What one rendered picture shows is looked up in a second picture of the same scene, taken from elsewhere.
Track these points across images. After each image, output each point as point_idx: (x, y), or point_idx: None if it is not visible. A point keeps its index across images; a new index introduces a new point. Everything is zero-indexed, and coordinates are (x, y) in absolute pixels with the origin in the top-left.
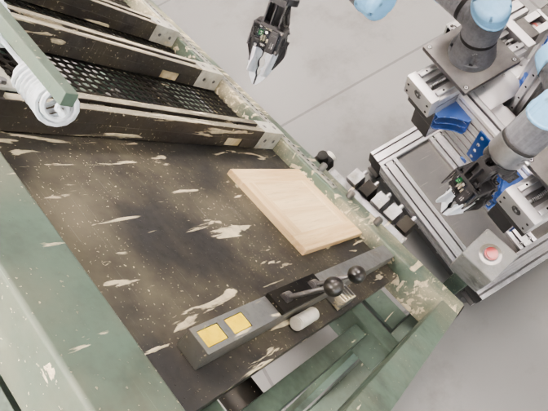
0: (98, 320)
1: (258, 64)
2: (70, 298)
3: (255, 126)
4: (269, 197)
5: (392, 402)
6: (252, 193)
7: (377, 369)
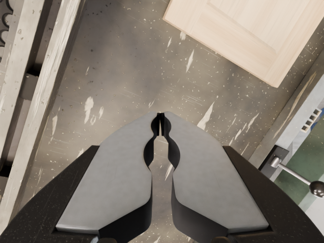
0: None
1: (151, 147)
2: None
3: None
4: (232, 17)
5: (313, 201)
6: (207, 45)
7: (316, 153)
